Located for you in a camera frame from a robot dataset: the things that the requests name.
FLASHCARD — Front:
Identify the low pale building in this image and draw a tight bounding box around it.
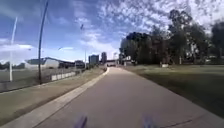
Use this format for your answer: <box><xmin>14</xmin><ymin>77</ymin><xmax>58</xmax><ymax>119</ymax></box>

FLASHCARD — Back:
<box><xmin>24</xmin><ymin>56</ymin><xmax>86</xmax><ymax>70</ymax></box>

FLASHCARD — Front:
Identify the group of tall buildings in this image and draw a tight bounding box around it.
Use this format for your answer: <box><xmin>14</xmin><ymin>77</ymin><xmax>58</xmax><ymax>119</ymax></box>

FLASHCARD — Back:
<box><xmin>88</xmin><ymin>51</ymin><xmax>108</xmax><ymax>66</ymax></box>

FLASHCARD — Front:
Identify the wide grass lawn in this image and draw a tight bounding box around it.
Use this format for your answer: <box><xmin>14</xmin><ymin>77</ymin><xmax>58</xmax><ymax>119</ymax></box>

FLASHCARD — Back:
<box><xmin>121</xmin><ymin>64</ymin><xmax>224</xmax><ymax>120</ymax></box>

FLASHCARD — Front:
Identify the small distant building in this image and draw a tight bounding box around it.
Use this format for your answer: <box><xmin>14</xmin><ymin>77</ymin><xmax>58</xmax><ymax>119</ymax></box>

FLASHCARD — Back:
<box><xmin>106</xmin><ymin>59</ymin><xmax>118</xmax><ymax>67</ymax></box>

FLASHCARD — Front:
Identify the white pole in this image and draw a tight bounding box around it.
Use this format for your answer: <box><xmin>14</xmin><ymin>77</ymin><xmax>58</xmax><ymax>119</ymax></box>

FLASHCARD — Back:
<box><xmin>8</xmin><ymin>16</ymin><xmax>19</xmax><ymax>83</ymax></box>

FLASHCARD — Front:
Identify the pale concrete kerb strip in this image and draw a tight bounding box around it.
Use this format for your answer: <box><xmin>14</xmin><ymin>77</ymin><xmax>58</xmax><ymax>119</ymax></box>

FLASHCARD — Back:
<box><xmin>0</xmin><ymin>67</ymin><xmax>111</xmax><ymax>128</ymax></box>

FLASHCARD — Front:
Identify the row of dark trees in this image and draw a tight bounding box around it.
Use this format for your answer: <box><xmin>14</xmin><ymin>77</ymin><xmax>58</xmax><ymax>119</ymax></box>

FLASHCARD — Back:
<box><xmin>118</xmin><ymin>9</ymin><xmax>224</xmax><ymax>66</ymax></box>

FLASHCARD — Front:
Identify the robot's own part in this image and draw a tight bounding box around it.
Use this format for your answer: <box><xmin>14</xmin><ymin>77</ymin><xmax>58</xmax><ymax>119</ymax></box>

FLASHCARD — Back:
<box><xmin>142</xmin><ymin>114</ymin><xmax>156</xmax><ymax>128</ymax></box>
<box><xmin>73</xmin><ymin>114</ymin><xmax>88</xmax><ymax>128</ymax></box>

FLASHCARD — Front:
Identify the dark curved lamp pole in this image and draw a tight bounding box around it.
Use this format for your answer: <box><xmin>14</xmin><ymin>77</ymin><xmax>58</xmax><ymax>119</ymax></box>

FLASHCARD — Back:
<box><xmin>37</xmin><ymin>0</ymin><xmax>50</xmax><ymax>85</ymax></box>

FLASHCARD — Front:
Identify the fence with white panels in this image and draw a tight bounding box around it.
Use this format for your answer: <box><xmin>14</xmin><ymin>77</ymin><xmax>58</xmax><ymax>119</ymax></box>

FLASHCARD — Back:
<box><xmin>0</xmin><ymin>68</ymin><xmax>84</xmax><ymax>94</ymax></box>

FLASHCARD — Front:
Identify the narrow grass verge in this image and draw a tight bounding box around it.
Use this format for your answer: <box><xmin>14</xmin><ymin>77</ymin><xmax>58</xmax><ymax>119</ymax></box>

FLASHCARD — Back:
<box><xmin>0</xmin><ymin>67</ymin><xmax>106</xmax><ymax>127</ymax></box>

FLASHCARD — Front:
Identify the tall thin light pole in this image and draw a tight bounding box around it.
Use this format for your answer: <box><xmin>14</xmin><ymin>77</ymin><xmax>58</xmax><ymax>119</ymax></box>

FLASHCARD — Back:
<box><xmin>79</xmin><ymin>23</ymin><xmax>88</xmax><ymax>70</ymax></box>

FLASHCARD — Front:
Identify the grey-brown paved path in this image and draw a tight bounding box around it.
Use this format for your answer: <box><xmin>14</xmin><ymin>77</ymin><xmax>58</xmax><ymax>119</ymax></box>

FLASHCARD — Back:
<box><xmin>33</xmin><ymin>66</ymin><xmax>224</xmax><ymax>128</ymax></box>

